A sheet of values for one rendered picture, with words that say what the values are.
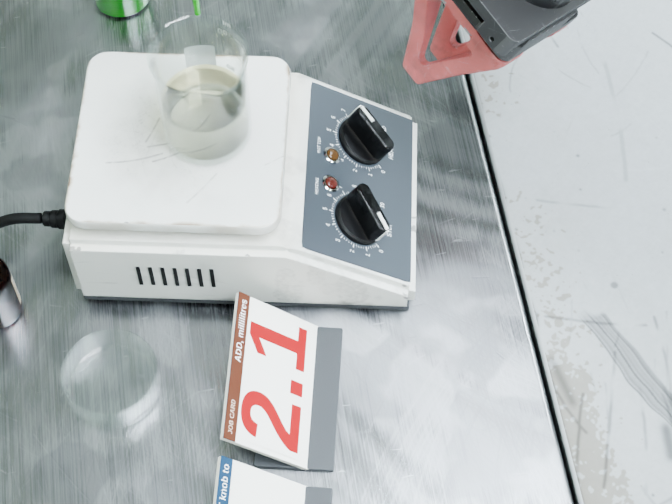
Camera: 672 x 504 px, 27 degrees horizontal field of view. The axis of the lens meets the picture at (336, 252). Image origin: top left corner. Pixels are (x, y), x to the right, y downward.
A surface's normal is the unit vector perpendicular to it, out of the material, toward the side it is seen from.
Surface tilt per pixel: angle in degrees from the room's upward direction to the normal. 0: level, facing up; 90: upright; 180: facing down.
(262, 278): 90
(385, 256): 30
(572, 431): 0
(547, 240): 0
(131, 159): 0
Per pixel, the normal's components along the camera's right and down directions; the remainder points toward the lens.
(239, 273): -0.04, 0.86
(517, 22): 0.49, -0.43
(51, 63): 0.00, -0.51
